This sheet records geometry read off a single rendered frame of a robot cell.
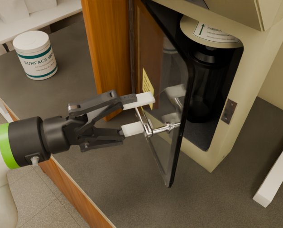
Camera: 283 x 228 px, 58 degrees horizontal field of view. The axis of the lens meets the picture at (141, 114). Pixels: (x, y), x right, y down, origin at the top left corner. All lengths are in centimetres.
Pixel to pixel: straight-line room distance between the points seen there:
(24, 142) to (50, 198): 136
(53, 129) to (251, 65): 39
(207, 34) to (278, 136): 51
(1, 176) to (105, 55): 39
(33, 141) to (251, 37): 43
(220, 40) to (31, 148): 42
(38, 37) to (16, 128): 61
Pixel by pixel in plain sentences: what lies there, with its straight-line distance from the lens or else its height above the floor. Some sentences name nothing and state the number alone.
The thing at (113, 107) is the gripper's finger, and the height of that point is 125.
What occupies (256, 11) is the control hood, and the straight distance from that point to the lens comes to 38.
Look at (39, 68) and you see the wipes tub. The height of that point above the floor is 100.
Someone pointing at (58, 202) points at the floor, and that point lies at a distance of 183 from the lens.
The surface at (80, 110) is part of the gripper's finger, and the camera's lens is 49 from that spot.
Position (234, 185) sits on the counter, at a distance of 80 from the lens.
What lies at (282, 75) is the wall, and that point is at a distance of 102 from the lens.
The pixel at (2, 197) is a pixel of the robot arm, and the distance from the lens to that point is 56.
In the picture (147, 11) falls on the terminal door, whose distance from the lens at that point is 52.
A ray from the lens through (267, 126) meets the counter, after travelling 97.
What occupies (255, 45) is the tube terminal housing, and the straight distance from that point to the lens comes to 49.
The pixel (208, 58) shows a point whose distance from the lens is 65.
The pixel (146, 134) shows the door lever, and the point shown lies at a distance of 52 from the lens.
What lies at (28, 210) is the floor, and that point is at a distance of 187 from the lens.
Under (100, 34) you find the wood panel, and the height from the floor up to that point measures 127.
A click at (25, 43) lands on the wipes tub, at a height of 109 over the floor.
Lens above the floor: 162
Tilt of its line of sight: 48 degrees down
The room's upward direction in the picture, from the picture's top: straight up
